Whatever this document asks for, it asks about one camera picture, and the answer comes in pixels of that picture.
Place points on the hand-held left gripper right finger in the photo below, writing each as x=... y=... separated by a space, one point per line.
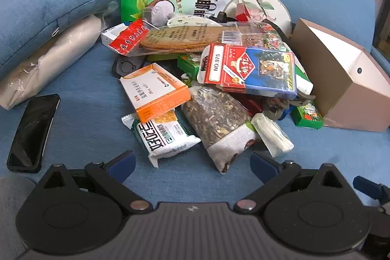
x=262 y=168

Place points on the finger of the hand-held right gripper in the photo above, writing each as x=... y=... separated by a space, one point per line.
x=365 y=187

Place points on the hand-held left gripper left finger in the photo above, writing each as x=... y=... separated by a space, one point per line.
x=122 y=167

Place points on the green white snack packet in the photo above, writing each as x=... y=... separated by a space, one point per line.
x=164 y=135

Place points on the small green box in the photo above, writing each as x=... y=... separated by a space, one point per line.
x=306 y=116
x=189 y=64

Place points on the orange white medicine box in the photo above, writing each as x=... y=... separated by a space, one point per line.
x=158 y=92

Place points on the beige cardboard box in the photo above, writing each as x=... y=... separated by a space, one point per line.
x=344 y=86

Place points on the white tissue packet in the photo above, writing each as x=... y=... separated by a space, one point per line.
x=271 y=133

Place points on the blue fabric sofa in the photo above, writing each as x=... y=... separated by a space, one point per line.
x=91 y=113

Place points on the clear dried seed packet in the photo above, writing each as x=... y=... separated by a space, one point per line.
x=213 y=116

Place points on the white green box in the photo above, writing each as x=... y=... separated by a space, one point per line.
x=303 y=81

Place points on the black smartphone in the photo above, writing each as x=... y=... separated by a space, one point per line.
x=33 y=132

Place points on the red blue playing card box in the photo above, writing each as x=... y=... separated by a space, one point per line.
x=243 y=71

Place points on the black plastic holder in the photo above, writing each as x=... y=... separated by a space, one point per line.
x=125 y=66

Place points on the grey cloth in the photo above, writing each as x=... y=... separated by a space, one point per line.
x=12 y=217

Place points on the beige plastic-wrapped roll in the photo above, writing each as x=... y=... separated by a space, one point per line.
x=54 y=59

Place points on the small white box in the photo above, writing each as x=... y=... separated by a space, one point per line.
x=110 y=34

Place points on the clear cracker packet red label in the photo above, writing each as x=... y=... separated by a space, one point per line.
x=182 y=38

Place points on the blue cushion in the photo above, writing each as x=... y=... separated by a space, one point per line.
x=45 y=10

